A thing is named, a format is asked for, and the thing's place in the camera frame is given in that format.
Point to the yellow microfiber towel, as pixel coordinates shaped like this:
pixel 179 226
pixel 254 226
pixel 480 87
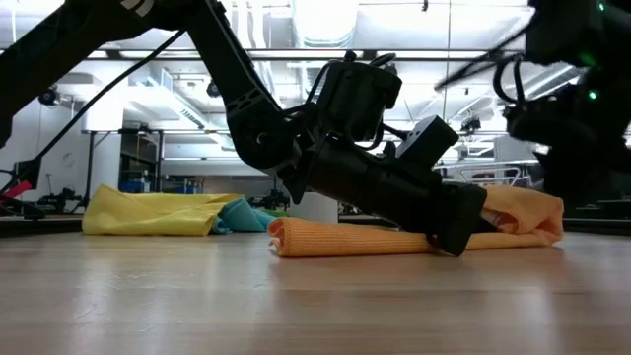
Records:
pixel 148 214

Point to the white round plant pot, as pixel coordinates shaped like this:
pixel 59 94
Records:
pixel 315 209

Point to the black ceiling spotlight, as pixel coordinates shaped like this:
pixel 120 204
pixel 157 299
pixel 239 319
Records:
pixel 213 89
pixel 48 94

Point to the orange microfiber towel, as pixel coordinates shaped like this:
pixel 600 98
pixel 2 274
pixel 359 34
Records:
pixel 345 241

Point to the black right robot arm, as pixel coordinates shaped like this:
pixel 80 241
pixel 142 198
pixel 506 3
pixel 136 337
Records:
pixel 567 39

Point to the black shelf rack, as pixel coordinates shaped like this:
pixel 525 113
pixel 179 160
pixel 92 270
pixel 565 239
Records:
pixel 140 165

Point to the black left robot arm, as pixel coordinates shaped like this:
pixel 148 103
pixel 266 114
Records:
pixel 236 74

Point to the small black monitor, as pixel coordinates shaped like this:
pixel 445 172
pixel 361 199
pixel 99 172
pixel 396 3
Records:
pixel 29 172

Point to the red object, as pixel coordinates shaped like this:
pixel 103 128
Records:
pixel 20 189

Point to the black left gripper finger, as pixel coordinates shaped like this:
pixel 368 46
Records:
pixel 458 219

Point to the green microfiber towel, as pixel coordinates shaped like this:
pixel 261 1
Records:
pixel 276 213

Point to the blue microfiber towel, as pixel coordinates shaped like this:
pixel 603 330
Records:
pixel 239 217

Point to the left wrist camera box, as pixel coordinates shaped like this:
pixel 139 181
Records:
pixel 426 140

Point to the white cabinet box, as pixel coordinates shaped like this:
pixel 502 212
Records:
pixel 101 116

